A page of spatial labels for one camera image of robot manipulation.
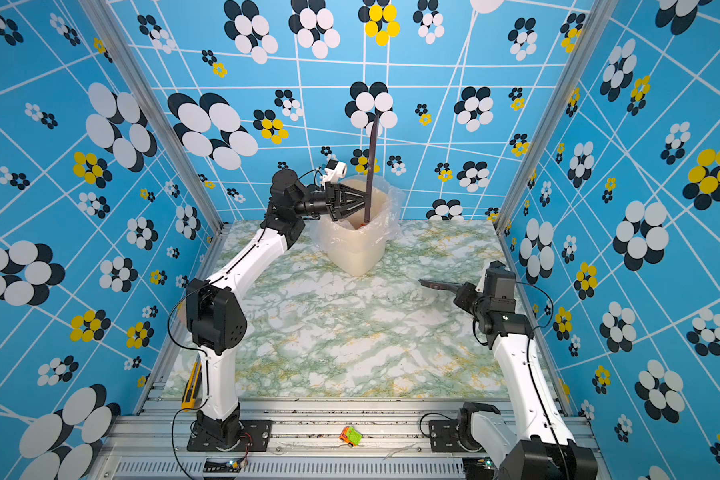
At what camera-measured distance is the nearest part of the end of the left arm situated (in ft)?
2.26

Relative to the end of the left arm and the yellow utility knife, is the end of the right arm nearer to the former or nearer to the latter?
the end of the left arm

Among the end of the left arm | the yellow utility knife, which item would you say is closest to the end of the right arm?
the end of the left arm
